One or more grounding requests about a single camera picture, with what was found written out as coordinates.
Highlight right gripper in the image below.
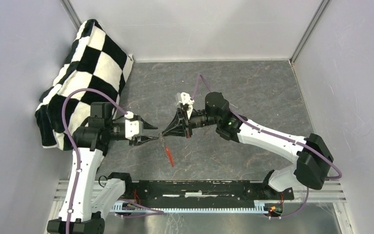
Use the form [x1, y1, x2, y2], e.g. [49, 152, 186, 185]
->
[162, 108, 220, 139]

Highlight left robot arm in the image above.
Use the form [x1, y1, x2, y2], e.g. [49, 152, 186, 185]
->
[47, 102, 157, 234]

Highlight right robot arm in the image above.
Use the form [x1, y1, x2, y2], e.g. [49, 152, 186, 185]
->
[162, 92, 334, 199]

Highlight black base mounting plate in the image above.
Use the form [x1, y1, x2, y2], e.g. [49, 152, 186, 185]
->
[122, 180, 295, 209]

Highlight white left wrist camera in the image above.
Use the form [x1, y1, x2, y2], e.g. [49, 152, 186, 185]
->
[124, 111, 143, 140]

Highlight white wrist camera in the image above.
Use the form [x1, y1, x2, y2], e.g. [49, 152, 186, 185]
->
[124, 111, 143, 140]
[175, 92, 194, 106]

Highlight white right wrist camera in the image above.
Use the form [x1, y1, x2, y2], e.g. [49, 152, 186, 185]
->
[175, 92, 194, 106]

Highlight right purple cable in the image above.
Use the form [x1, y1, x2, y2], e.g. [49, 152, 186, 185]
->
[191, 74, 343, 219]

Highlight white toothed cable duct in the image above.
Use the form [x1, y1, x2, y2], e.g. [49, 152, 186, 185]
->
[110, 201, 268, 215]

